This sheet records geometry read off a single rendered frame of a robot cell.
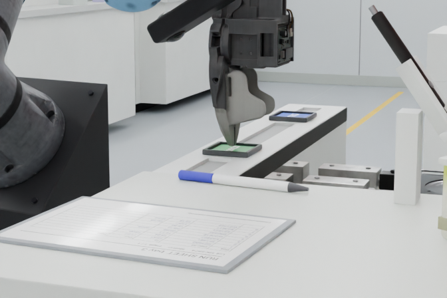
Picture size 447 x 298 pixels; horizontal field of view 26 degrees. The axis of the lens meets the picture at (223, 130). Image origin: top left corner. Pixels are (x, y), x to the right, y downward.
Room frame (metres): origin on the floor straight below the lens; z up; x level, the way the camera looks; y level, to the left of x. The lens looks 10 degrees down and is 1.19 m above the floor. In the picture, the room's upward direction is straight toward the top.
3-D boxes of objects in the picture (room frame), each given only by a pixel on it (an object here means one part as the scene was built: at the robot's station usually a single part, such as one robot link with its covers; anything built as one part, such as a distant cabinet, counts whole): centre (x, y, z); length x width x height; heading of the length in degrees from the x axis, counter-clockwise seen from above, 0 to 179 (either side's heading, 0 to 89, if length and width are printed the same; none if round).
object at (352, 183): (1.20, -0.14, 0.89); 0.08 x 0.03 x 0.03; 70
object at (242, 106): (1.10, -0.02, 1.01); 0.06 x 0.03 x 0.09; 70
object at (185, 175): (0.93, -0.02, 0.97); 0.14 x 0.01 x 0.01; 63
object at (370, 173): (1.28, -0.17, 0.89); 0.08 x 0.03 x 0.03; 70
